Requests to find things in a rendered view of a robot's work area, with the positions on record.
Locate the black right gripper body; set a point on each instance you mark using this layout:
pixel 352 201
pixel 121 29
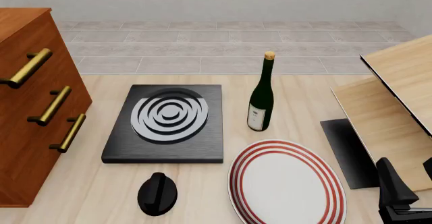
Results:
pixel 408 215

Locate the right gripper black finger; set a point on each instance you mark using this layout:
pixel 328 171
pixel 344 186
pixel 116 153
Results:
pixel 393 186
pixel 428 168

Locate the medium wooden cabinet drawer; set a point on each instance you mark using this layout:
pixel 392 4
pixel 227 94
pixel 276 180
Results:
pixel 69 74

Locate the small wooden cabinet drawer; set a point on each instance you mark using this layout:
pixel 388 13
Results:
pixel 50 163

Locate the large wooden cabinet drawer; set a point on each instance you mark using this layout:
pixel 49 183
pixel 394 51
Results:
pixel 40 39

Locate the brown wooden cabinet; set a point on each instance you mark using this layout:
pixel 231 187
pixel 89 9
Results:
pixel 20 26

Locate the pale wooden rack black base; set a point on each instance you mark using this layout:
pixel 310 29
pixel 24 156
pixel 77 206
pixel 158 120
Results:
pixel 378 112

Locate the white plate with red rings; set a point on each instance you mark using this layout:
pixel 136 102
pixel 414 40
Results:
pixel 283 183

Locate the dark green wine bottle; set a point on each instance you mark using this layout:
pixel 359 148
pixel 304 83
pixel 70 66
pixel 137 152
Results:
pixel 262 92

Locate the round black stove knob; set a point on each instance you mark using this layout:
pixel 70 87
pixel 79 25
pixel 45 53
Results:
pixel 157 196

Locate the flat black stove plate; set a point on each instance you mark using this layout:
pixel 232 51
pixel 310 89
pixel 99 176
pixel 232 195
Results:
pixel 128 145

